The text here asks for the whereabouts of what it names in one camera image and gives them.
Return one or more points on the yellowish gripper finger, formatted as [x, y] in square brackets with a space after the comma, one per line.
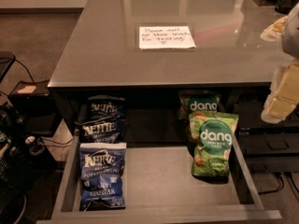
[274, 31]
[279, 105]

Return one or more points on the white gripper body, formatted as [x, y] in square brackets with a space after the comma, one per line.
[291, 32]

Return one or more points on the green dang chip bag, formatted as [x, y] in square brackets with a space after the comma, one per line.
[213, 133]
[197, 100]

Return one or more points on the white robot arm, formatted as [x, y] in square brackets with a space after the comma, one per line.
[290, 35]

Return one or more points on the grey cabinet with glossy counter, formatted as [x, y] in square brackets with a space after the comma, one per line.
[103, 52]

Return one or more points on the grey open top drawer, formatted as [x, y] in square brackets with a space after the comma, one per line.
[158, 186]

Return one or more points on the rear dark kettle chip bag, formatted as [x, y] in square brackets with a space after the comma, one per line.
[105, 106]

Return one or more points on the dark kettle chip bag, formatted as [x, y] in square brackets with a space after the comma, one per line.
[106, 130]
[105, 106]

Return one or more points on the middle dark kettle chip bag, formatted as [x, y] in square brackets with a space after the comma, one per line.
[106, 130]

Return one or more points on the front blue kettle chip bag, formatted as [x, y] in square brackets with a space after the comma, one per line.
[101, 167]

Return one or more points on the black cabinet at right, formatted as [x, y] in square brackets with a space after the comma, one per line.
[267, 148]

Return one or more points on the white handwritten paper note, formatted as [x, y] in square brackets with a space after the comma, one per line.
[165, 37]

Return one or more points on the black box with label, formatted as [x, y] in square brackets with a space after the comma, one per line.
[35, 103]

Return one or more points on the black equipment at left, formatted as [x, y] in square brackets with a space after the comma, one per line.
[16, 163]

